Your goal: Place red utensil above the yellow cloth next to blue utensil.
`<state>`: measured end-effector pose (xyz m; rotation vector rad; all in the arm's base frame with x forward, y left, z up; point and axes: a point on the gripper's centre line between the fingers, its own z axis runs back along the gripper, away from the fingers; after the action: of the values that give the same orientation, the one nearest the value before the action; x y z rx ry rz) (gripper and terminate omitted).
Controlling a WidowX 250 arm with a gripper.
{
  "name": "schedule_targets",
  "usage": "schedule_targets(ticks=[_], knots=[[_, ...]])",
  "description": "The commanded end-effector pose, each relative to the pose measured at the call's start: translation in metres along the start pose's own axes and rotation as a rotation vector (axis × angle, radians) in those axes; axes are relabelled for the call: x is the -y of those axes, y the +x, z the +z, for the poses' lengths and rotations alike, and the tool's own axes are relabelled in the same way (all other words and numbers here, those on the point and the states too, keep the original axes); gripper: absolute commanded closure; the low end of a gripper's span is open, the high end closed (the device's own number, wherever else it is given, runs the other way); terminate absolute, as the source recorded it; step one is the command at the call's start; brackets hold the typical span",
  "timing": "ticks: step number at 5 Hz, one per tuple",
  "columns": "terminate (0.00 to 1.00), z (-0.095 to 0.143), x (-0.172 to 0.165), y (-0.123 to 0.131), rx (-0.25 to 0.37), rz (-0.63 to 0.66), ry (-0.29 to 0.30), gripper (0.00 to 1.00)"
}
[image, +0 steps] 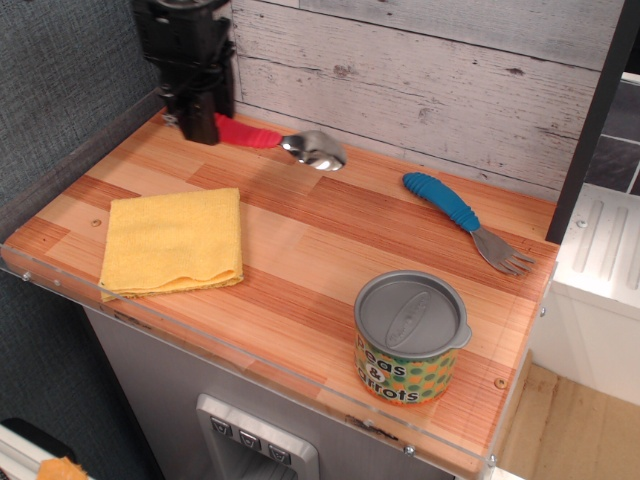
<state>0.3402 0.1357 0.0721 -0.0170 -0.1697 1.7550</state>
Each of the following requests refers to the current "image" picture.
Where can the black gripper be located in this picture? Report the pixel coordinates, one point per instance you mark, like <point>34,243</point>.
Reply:
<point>188,41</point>

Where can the red handled metal spoon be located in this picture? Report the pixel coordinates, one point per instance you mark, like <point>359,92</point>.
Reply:
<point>313,148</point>

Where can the yellow folded cloth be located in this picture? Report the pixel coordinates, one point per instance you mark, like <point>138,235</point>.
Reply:
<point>172,243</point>

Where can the peas and carrots can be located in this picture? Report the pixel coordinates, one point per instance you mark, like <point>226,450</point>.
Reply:
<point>410,327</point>

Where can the grey toy fridge cabinet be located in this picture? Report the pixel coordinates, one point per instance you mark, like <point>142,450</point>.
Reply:
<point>162,383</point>

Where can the silver dispenser panel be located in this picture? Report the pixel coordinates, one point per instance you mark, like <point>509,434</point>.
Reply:
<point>243,446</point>

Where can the orange object bottom left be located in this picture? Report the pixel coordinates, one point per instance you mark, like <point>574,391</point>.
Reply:
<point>60,469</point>

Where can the white ridged side counter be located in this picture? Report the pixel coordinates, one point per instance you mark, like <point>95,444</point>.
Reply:
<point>588,326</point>

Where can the blue handled metal fork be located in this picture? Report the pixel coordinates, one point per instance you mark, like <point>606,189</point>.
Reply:
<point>492,248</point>

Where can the black right vertical post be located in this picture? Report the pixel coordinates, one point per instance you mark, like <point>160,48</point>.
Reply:
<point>619,52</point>

